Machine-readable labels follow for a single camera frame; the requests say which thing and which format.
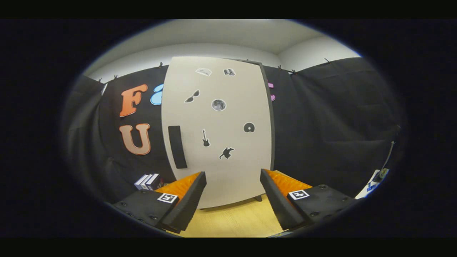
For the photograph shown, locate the black backdrop cloth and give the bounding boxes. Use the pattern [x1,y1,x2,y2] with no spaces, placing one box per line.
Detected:
[62,57,404,204]

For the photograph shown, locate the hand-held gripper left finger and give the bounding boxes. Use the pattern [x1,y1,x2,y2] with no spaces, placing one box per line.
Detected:
[112,172,207,234]

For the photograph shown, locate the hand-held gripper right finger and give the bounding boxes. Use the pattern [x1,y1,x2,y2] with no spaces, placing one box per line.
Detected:
[260,169,359,232]

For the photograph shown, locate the black cabinet door handle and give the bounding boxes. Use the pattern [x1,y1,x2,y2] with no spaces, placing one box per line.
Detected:
[168,125,188,169]

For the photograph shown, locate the white side table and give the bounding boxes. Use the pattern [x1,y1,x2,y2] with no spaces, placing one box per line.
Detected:
[355,170,390,199]

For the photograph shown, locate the white cabinet with dark frame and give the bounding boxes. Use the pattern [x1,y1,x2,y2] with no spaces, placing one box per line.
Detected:
[161,56,275,210]

